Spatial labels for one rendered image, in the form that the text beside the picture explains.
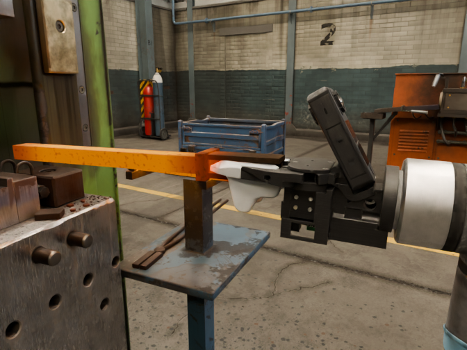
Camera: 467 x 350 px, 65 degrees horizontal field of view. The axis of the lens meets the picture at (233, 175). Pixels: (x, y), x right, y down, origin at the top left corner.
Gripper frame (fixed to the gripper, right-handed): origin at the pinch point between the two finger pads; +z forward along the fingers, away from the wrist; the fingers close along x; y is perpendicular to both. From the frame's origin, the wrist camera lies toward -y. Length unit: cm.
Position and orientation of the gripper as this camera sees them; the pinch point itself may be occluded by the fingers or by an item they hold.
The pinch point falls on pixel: (223, 161)
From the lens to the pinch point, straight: 45.8
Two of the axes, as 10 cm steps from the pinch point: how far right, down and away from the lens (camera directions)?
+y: -0.3, 9.7, 2.4
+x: 3.7, -2.1, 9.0
